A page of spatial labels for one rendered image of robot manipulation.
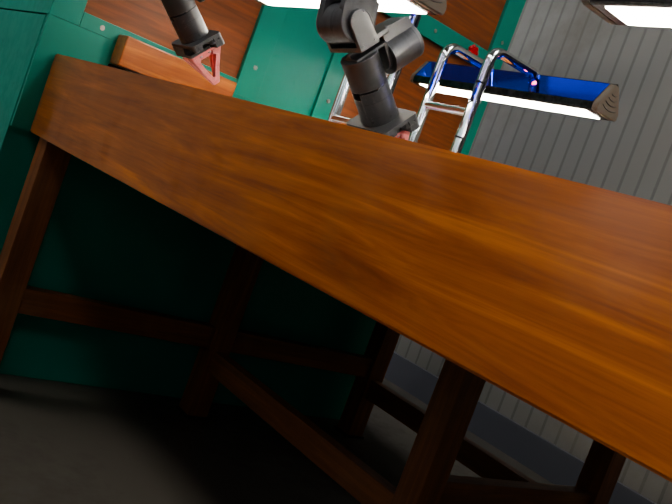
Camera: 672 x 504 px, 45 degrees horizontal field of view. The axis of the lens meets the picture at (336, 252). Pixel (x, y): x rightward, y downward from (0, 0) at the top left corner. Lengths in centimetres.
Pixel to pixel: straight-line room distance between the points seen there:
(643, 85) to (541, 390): 259
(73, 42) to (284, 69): 56
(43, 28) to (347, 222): 120
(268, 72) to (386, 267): 142
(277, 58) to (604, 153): 145
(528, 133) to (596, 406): 282
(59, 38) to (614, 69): 210
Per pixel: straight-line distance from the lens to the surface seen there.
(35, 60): 196
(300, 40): 224
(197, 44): 159
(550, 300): 69
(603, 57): 336
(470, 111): 186
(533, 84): 197
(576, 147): 327
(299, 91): 225
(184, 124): 128
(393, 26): 123
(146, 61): 197
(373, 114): 122
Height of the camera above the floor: 69
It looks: 4 degrees down
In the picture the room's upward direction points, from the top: 20 degrees clockwise
